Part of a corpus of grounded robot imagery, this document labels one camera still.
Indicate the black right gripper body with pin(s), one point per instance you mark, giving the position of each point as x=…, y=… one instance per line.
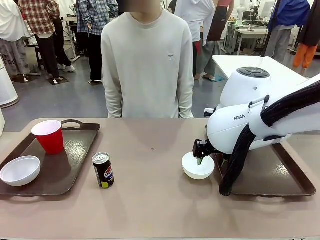
x=200, y=148

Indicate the white round bowl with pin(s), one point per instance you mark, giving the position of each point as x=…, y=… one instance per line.
x=20, y=172
x=192, y=170

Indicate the red plastic cup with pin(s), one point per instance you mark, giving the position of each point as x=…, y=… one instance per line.
x=51, y=142

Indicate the white Franka right robot arm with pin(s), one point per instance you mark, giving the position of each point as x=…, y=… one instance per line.
x=237, y=100

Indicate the person's left forearm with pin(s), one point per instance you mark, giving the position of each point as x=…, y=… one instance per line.
x=186, y=102

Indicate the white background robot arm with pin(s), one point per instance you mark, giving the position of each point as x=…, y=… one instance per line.
x=240, y=12

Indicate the person's right forearm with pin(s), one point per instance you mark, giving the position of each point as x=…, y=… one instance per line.
x=113, y=102

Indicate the dark brown serving tray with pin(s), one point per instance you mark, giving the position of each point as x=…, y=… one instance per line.
x=270, y=175
x=75, y=155

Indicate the person in cream sweatshirt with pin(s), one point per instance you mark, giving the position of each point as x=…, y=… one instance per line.
x=147, y=75

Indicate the black Pepsi soda can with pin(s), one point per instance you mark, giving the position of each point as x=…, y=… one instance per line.
x=105, y=172

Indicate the white table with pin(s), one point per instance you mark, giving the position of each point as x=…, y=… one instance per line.
x=250, y=62

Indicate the white metal workbench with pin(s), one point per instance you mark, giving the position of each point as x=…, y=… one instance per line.
x=247, y=32

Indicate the bystander in dark apron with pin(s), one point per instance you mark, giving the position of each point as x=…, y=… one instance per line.
x=217, y=22

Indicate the bystander in white shirt grey trousers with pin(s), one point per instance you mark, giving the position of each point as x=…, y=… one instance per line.
x=190, y=15

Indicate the bystander in orange trousers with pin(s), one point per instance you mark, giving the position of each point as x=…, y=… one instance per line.
x=303, y=55

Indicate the bystander in blue jacket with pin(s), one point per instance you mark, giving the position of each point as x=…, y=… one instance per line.
x=282, y=12

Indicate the bystander in blue plaid shirt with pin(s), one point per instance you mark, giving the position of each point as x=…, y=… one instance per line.
x=87, y=15

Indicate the white air purifier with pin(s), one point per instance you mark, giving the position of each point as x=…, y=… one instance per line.
x=7, y=85

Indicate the bystander in red plaid shirt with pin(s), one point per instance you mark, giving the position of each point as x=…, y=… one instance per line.
x=37, y=17

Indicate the bystander in white top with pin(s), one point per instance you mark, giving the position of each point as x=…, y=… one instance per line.
x=10, y=25

